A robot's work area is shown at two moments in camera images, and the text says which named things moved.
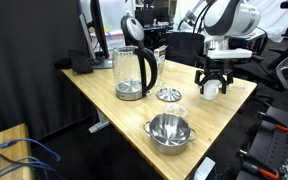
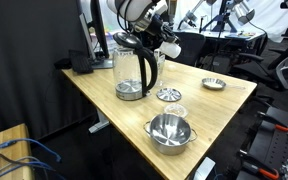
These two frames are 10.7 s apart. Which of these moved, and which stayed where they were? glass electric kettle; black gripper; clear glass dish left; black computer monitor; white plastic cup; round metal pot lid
Moved: black gripper; white plastic cup
Stayed: clear glass dish left; round metal pot lid; black computer monitor; glass electric kettle
